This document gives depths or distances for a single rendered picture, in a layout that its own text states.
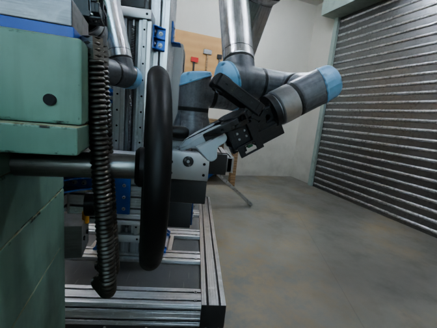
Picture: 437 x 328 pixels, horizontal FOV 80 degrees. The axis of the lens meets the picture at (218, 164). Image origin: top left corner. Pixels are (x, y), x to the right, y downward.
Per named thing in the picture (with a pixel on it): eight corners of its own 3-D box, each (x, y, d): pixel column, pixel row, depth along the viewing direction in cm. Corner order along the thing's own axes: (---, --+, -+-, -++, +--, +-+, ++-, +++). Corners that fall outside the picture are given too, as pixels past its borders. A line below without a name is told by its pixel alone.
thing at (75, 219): (83, 258, 61) (83, 226, 60) (21, 261, 57) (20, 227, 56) (90, 240, 69) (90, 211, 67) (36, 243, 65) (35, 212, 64)
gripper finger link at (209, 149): (192, 174, 49) (235, 151, 51) (179, 146, 48) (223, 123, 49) (190, 170, 52) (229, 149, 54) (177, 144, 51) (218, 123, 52)
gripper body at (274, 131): (239, 160, 51) (291, 133, 53) (222, 120, 48) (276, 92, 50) (227, 153, 58) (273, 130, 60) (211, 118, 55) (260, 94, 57)
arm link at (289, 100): (295, 82, 51) (275, 86, 58) (275, 92, 50) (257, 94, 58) (306, 118, 53) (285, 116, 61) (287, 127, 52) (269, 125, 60)
